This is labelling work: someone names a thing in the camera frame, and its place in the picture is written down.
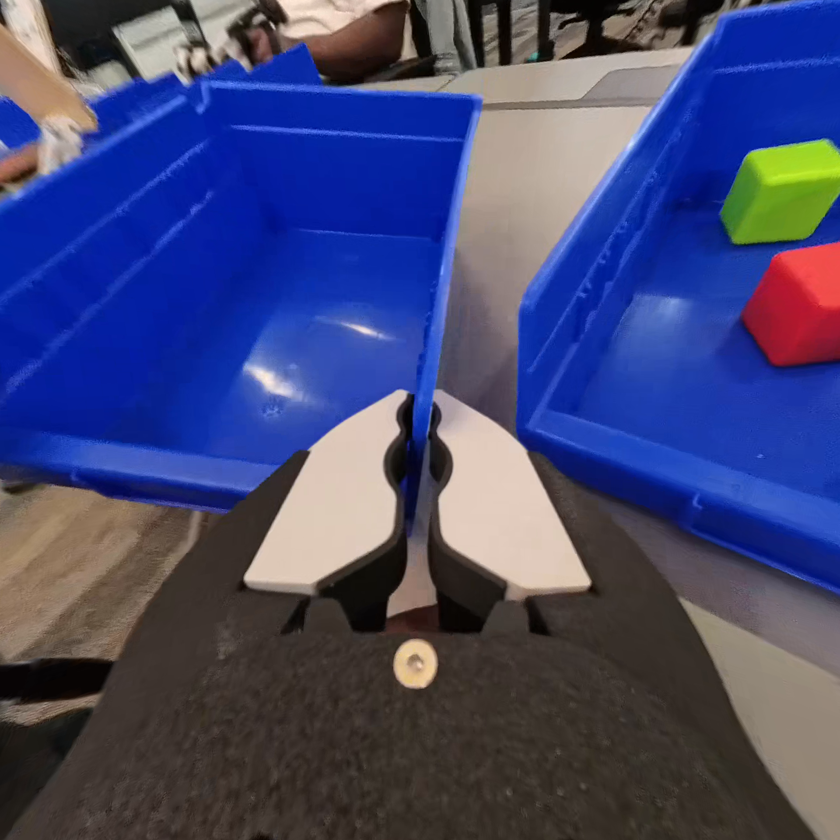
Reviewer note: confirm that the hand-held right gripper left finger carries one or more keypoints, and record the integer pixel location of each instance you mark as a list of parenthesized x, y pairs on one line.
[(341, 512)]

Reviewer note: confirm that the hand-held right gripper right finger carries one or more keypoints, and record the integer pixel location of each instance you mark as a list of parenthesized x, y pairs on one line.
[(499, 518)]

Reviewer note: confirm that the blue plastic bin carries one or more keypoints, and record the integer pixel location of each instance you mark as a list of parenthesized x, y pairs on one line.
[(144, 98), (656, 394), (229, 295)]

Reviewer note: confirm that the red cube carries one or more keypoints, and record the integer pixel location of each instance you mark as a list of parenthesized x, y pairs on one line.
[(800, 308)]

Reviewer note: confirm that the green cube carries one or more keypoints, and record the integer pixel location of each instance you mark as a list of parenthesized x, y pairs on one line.
[(781, 193)]

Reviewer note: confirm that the grey desk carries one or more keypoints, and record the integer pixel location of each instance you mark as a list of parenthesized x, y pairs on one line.
[(512, 229)]

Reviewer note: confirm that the black chair leg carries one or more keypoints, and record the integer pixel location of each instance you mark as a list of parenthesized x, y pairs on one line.
[(52, 679)]

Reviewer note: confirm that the grey jacket on chair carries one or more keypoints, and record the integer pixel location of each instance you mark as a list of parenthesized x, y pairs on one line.
[(446, 33)]

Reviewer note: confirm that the wooden board document stand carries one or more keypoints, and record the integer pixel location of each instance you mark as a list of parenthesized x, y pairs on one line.
[(39, 85)]

